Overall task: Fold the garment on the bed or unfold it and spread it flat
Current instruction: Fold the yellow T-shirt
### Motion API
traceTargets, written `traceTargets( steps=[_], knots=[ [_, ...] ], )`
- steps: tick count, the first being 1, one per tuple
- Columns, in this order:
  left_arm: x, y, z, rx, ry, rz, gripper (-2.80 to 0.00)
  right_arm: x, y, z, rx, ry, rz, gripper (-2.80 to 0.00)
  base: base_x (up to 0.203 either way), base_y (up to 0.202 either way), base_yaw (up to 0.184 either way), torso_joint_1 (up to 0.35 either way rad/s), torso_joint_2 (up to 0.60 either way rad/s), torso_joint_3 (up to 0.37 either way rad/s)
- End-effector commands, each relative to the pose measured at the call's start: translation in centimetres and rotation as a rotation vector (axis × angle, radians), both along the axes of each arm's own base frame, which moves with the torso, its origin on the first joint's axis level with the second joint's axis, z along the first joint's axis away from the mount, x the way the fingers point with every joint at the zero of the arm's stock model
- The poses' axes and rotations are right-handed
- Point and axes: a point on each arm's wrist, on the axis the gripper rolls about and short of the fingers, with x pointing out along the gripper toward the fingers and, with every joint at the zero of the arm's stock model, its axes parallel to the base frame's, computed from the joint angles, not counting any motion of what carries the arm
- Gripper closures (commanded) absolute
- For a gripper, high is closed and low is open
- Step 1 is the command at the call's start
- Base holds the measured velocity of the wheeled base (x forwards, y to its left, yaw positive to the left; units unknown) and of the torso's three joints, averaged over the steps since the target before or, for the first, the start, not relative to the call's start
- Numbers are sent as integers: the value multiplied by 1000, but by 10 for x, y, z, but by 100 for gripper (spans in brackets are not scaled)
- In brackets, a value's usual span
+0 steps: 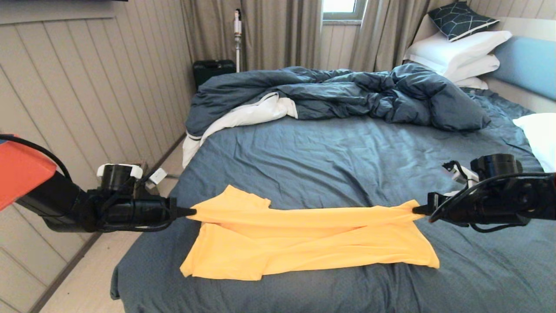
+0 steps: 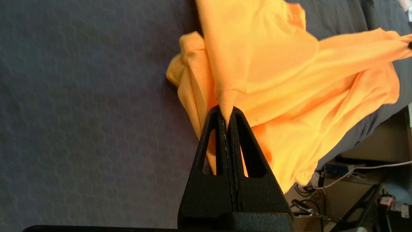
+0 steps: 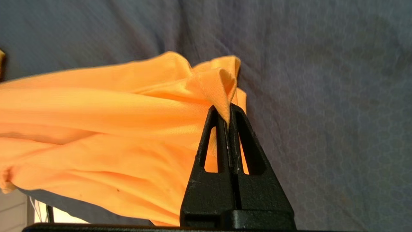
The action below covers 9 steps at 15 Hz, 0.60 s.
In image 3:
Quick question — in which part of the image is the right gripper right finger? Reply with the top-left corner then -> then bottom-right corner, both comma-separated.
229,103 -> 296,230

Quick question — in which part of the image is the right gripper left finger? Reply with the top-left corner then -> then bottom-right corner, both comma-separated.
180,105 -> 238,227

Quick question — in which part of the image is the yellow t-shirt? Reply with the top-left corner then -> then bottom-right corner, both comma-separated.
0,48 -> 249,227

